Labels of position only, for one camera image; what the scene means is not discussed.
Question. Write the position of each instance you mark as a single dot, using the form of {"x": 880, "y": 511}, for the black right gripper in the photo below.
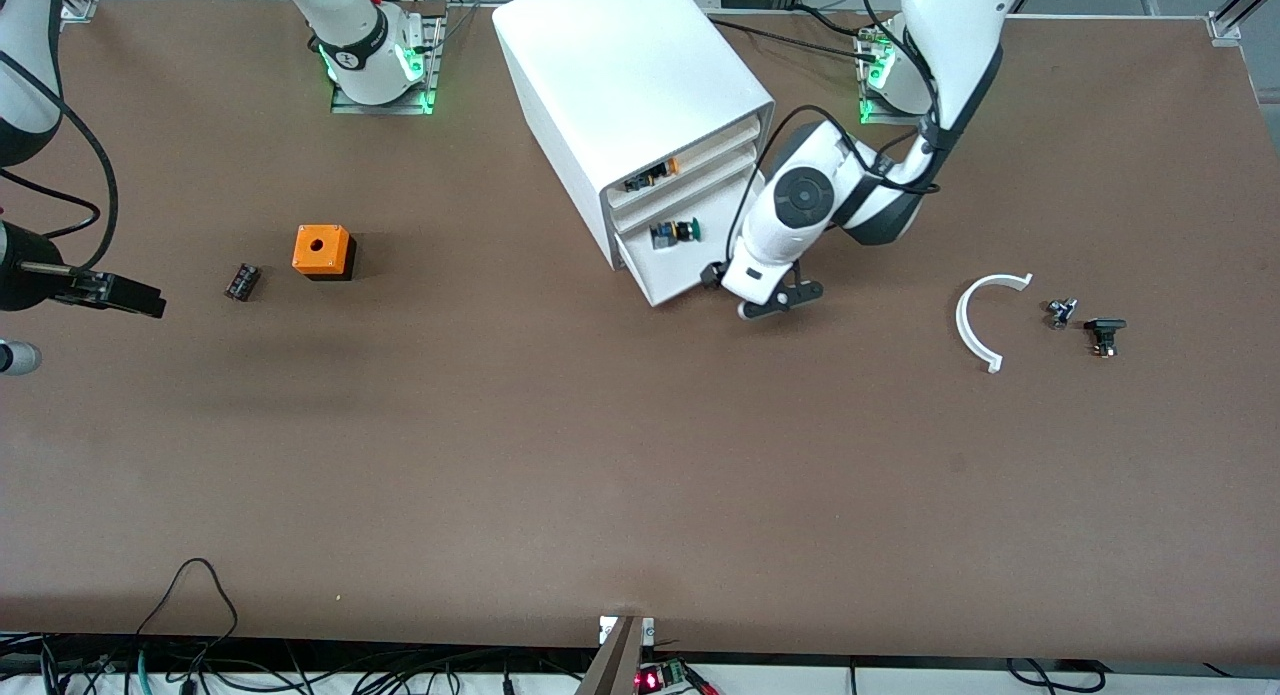
{"x": 28, "y": 280}

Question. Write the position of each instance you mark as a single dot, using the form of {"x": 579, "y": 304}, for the green push button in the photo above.
{"x": 672, "y": 235}

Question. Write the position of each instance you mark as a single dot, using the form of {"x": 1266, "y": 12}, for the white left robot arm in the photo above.
{"x": 950, "y": 35}

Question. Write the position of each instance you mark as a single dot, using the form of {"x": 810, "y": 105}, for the white drawer cabinet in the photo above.
{"x": 620, "y": 65}

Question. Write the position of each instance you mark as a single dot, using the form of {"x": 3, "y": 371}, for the small black contact block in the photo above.
{"x": 242, "y": 282}

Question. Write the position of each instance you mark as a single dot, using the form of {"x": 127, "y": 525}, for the orange box with hole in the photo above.
{"x": 320, "y": 247}

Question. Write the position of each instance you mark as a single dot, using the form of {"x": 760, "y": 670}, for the white curved plastic arc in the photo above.
{"x": 962, "y": 325}

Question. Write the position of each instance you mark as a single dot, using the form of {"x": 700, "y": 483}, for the small grey blue component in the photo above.
{"x": 1060, "y": 312}

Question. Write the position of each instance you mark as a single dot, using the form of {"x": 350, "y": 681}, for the circuit board with red light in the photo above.
{"x": 665, "y": 677}

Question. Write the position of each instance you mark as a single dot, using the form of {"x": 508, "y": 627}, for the orange black switch part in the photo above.
{"x": 645, "y": 178}

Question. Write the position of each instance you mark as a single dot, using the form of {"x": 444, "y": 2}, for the white drawer holding switch part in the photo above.
{"x": 715, "y": 147}

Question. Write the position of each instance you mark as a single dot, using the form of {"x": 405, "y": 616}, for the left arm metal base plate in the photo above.
{"x": 870, "y": 115}

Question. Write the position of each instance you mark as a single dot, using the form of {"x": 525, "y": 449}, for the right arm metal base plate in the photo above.
{"x": 432, "y": 65}

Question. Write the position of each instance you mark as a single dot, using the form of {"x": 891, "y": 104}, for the small black switch component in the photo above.
{"x": 1104, "y": 327}

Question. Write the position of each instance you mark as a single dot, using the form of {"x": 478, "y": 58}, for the aluminium camera pole bracket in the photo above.
{"x": 620, "y": 660}

